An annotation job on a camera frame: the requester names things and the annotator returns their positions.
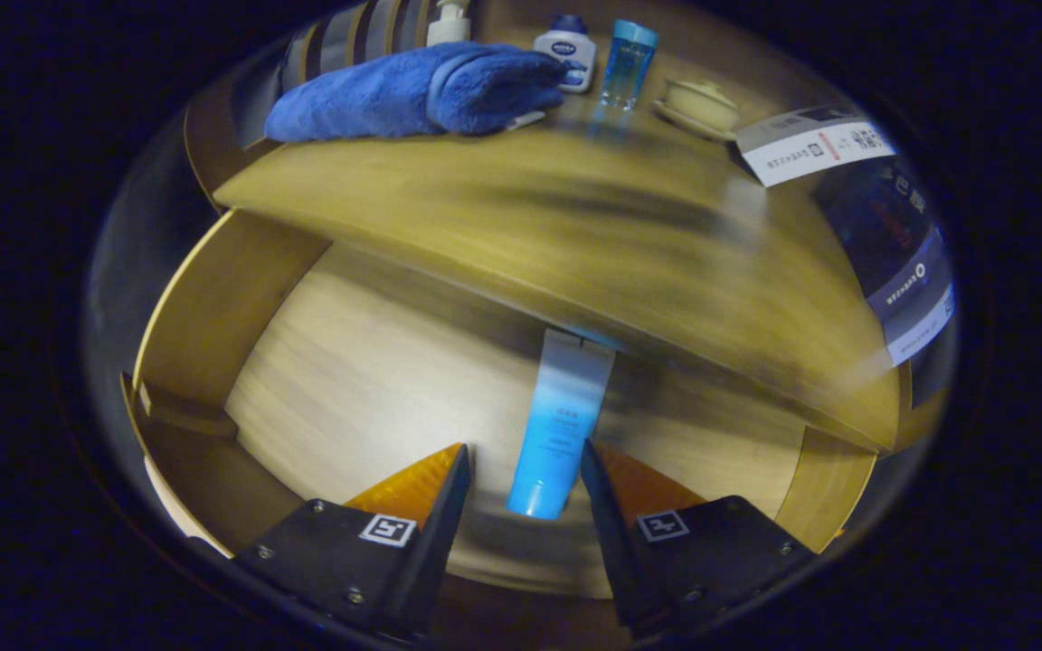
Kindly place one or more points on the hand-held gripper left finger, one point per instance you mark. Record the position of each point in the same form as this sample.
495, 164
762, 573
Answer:
435, 551

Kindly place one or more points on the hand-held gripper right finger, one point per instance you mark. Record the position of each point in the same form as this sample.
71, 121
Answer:
611, 542

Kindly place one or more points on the blue and white tube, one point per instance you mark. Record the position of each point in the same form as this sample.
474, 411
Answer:
557, 425

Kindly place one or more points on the wooden drawer with black knob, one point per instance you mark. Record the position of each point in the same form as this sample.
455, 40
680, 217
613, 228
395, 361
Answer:
376, 380

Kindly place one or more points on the wooden countertop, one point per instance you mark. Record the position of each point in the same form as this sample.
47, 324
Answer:
620, 235

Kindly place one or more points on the wooden cabinet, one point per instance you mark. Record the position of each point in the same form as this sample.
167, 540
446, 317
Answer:
213, 145

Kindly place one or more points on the light purple book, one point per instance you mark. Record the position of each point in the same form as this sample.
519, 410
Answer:
919, 330

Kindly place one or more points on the dark blue book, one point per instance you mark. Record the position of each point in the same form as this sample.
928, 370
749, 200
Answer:
883, 226

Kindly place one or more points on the white book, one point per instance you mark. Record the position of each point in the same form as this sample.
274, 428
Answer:
810, 149

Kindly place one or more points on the beige lidded ceramic cup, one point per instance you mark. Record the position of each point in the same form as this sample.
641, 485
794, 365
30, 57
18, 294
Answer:
702, 107

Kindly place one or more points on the rolled blue towel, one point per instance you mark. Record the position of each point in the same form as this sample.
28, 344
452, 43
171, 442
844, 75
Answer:
376, 95

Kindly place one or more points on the clear blue bottle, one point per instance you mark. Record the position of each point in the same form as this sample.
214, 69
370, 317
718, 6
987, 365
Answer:
628, 63

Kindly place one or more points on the white bottle with blue cap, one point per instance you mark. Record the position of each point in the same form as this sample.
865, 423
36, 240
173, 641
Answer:
566, 50

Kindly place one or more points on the white pump bottle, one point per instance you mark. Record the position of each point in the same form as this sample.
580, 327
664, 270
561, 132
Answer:
449, 27

